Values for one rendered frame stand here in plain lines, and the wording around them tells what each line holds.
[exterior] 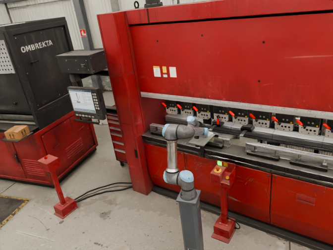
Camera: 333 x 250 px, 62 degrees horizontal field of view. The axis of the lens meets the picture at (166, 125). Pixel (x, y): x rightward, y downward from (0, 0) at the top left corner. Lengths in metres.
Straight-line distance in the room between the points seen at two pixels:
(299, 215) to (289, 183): 0.34
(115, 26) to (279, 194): 2.31
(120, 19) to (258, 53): 1.45
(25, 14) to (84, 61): 6.99
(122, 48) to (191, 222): 1.87
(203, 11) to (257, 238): 2.31
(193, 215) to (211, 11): 1.78
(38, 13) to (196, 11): 7.32
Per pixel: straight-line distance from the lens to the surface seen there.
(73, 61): 3.13
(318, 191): 2.78
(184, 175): 2.36
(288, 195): 2.89
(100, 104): 3.03
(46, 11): 9.32
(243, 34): 2.52
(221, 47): 2.61
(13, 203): 4.57
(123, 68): 3.08
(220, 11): 2.55
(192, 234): 2.71
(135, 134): 3.34
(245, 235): 3.25
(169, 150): 2.34
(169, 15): 2.81
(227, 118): 2.80
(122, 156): 4.38
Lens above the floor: 2.37
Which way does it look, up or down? 25 degrees down
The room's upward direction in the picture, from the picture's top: 8 degrees counter-clockwise
